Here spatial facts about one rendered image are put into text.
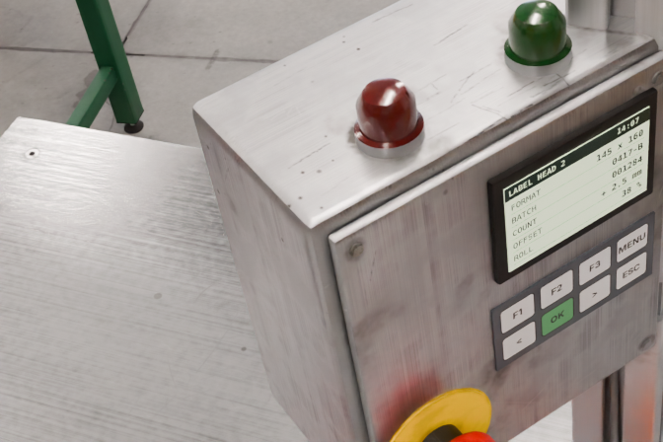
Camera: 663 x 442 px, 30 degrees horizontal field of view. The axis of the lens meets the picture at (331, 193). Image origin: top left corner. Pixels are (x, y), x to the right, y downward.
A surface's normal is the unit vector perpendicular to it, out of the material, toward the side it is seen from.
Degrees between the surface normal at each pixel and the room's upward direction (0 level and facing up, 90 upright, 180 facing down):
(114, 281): 0
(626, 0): 90
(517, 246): 90
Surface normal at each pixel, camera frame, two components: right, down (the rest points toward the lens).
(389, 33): -0.15, -0.72
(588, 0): -0.38, 0.67
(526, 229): 0.53, 0.52
